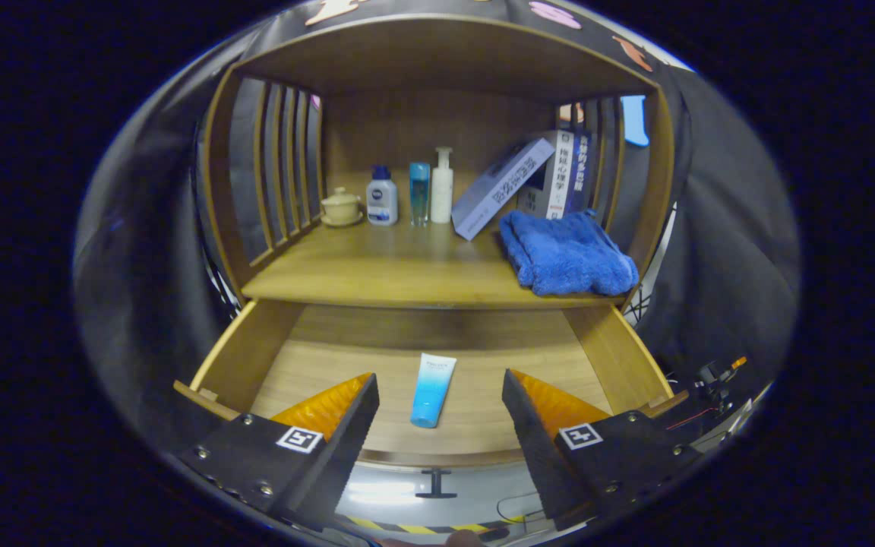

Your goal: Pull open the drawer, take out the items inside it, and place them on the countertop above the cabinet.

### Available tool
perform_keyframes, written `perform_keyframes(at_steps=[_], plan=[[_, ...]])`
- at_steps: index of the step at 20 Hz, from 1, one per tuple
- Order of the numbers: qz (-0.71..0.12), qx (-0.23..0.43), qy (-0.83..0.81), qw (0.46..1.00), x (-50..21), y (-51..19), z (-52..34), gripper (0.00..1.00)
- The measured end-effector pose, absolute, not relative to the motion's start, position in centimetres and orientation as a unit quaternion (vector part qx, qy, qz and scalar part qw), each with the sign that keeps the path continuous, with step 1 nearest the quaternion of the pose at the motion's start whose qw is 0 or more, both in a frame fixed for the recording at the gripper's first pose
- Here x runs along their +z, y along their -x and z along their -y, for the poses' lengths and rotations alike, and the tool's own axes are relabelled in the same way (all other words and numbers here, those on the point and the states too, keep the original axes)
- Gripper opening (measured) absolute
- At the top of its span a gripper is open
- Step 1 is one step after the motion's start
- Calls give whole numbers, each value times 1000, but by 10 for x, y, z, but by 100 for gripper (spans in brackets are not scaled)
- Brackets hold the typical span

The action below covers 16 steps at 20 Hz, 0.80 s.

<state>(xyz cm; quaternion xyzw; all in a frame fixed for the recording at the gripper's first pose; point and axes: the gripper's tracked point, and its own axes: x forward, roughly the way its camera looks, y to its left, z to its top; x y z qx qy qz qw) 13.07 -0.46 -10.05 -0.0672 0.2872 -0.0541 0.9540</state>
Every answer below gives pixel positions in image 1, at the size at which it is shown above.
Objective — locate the wooden drawer with black knob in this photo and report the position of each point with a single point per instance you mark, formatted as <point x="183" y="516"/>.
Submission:
<point x="475" y="365"/>

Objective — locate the wooden countertop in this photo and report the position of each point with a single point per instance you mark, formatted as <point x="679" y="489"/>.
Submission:
<point x="392" y="266"/>

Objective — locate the wooden cabinet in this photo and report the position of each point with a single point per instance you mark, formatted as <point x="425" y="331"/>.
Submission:
<point x="437" y="57"/>

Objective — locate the black equipment with orange clamp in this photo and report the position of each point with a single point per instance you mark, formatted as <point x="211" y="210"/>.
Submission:
<point x="711" y="376"/>

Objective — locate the white pump bottle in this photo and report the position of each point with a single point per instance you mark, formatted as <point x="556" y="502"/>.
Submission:
<point x="442" y="194"/>

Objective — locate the black tripod stand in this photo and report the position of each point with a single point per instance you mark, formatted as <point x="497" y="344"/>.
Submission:
<point x="639" y="308"/>

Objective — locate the white bottle with blue cap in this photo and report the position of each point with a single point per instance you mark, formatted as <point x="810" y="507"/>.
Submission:
<point x="382" y="201"/>

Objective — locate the dark blue book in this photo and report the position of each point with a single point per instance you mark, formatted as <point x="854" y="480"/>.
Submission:
<point x="580" y="171"/>

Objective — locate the lavender book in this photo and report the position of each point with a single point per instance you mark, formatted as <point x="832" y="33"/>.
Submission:
<point x="498" y="190"/>

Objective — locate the blue folded towel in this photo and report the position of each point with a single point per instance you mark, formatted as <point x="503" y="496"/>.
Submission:
<point x="567" y="254"/>

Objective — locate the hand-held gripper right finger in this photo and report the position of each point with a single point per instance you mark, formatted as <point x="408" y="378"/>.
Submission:
<point x="536" y="444"/>

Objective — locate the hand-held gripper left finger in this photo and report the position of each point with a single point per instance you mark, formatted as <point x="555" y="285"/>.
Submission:
<point x="346" y="444"/>

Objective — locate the beige lidded teacup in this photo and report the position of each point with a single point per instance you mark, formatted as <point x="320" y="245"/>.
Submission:
<point x="341" y="209"/>

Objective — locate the white book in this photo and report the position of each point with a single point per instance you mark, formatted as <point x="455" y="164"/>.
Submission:
<point x="559" y="178"/>

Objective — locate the blue squeeze tube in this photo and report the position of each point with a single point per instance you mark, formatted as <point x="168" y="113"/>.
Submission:
<point x="431" y="391"/>

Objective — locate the teal clear bottle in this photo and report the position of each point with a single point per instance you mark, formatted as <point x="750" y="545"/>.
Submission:
<point x="419" y="190"/>

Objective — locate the yellow black floor tape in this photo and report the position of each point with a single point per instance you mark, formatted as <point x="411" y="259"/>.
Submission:
<point x="407" y="527"/>

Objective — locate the black backdrop cloth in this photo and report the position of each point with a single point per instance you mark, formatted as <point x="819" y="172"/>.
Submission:
<point x="726" y="266"/>

